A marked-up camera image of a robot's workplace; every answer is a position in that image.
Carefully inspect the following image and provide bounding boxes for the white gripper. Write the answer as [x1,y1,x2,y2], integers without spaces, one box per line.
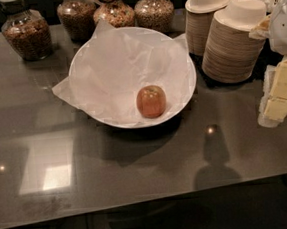
[249,0,287,128]

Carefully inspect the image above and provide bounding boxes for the red apple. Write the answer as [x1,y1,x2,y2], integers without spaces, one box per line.
[136,85,167,119]

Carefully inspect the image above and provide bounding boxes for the white bowl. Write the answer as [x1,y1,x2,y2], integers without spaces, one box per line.
[64,20,201,135]

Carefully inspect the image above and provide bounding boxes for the front stack paper bowls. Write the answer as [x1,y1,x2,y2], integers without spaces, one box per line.
[201,0,266,84]

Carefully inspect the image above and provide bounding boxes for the stack paper bowls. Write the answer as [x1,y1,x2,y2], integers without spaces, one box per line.
[185,0,231,56]
[201,0,266,84]

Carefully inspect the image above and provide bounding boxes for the rear stack paper bowls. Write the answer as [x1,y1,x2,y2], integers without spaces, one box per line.
[185,0,231,56]

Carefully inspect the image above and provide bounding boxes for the glass cereal jar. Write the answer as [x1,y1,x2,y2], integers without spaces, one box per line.
[57,0,96,42]
[134,0,175,33]
[93,0,135,28]
[0,0,53,61]

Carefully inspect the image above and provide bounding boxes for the white paper liner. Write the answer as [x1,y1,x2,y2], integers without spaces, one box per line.
[45,11,196,132]

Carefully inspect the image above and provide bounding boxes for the left glass cereal jar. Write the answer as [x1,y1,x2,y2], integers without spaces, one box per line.
[0,0,53,61]

